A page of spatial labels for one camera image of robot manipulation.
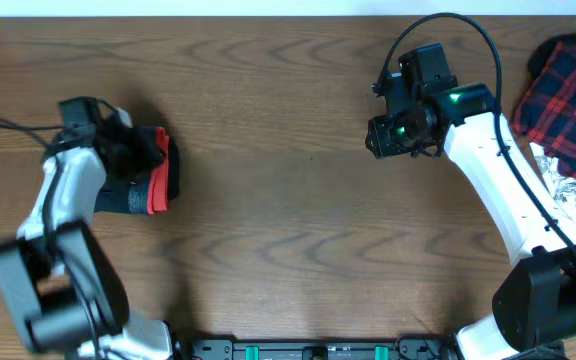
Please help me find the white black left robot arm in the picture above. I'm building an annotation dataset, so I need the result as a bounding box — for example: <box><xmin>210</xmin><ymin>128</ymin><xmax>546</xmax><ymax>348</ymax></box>
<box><xmin>0</xmin><ymin>110</ymin><xmax>175</xmax><ymax>359</ymax></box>

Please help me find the red navy plaid garment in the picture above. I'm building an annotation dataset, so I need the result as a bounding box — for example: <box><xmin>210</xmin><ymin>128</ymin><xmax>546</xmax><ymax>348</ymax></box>
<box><xmin>511</xmin><ymin>33</ymin><xmax>576</xmax><ymax>179</ymax></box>

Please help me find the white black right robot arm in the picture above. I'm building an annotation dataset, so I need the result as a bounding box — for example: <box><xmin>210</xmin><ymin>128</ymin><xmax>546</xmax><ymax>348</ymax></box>
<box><xmin>366</xmin><ymin>73</ymin><xmax>576</xmax><ymax>359</ymax></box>

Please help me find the black mounting rail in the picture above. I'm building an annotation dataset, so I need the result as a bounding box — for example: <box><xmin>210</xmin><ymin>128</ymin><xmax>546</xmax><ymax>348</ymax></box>
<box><xmin>65</xmin><ymin>334</ymin><xmax>567</xmax><ymax>360</ymax></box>

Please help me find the black leggings red waistband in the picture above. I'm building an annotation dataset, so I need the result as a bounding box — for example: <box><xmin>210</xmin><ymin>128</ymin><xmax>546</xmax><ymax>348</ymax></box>
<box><xmin>94</xmin><ymin>127</ymin><xmax>181</xmax><ymax>215</ymax></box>

